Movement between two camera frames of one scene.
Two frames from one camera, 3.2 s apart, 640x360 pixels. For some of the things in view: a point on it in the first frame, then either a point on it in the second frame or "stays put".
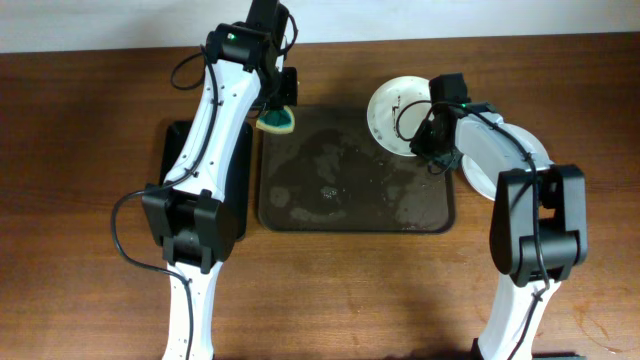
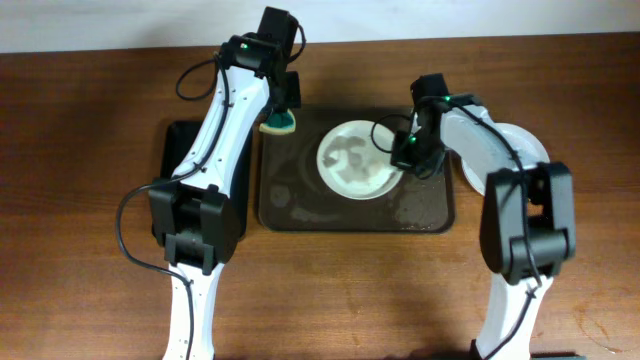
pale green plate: (479, 178) stays put
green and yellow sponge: (277, 121) stays put
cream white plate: (397, 110) to (354, 161)
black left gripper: (279, 100) stays put
